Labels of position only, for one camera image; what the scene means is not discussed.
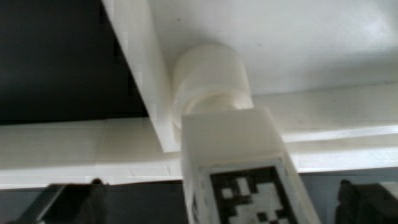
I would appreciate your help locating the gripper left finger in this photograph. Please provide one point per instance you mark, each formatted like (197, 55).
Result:
(69, 204)

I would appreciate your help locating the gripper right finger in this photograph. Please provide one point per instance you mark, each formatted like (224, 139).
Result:
(368, 203)

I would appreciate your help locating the white table leg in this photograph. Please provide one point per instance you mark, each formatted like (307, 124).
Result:
(243, 189)

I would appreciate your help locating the white square table top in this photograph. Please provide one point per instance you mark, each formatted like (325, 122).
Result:
(318, 47)

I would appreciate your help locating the white U-shaped obstacle fence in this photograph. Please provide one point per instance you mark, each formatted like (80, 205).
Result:
(76, 150)

